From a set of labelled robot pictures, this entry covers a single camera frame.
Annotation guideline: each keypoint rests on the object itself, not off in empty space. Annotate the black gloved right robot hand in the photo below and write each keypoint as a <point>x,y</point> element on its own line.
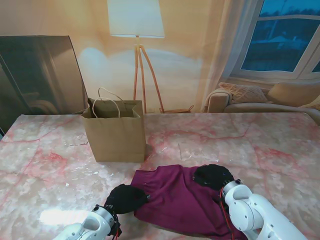
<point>212,177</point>

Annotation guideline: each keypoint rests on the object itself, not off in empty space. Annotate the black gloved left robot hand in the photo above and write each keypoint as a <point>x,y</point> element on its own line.
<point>126,200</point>

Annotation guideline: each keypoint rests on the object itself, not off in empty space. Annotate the maroon shorts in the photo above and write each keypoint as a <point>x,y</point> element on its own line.
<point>175,200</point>

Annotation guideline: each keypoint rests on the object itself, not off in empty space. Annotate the kraft paper bag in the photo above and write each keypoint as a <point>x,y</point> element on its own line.
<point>117,135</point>

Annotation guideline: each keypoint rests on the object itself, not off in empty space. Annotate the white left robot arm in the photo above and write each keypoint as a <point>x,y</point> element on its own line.
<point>92,225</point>

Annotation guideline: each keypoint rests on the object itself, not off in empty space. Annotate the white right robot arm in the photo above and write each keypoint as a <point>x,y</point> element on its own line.
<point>257,212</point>

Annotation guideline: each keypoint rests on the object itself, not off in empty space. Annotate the wicker basket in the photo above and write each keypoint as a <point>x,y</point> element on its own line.
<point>177,110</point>

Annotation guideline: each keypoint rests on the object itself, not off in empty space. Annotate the beige sofa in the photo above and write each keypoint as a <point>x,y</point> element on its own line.
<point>250,108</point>

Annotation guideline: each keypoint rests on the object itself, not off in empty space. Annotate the cream knitted cushion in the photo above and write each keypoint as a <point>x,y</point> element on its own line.
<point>243,93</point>

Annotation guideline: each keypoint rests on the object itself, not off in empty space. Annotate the plain beige cushion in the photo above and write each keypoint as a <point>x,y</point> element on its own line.
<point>292,93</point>

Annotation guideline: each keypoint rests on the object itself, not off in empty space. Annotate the sheer cream curtain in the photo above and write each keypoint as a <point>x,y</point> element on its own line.
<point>225,50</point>

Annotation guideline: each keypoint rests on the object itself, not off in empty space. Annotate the dark glass panel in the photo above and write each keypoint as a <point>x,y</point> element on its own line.
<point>37,75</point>

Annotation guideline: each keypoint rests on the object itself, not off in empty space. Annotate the tripod floor lamp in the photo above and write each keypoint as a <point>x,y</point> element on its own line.
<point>136,20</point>

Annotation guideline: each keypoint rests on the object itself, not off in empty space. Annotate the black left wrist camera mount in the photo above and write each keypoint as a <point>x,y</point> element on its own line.
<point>117,231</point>

